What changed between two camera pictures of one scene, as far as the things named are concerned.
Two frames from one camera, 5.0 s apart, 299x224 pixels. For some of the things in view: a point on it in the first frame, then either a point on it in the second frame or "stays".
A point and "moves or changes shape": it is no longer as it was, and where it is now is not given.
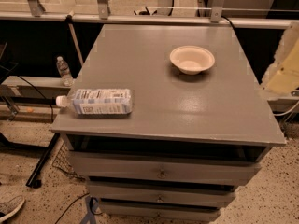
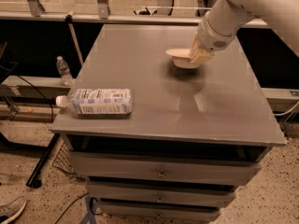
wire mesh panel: (64, 162) stays
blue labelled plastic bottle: (97, 102) stays
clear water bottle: (64, 72) stays
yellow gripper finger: (282, 78) -> (208, 38)
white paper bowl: (192, 60) moves or changes shape
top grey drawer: (169, 168) stays
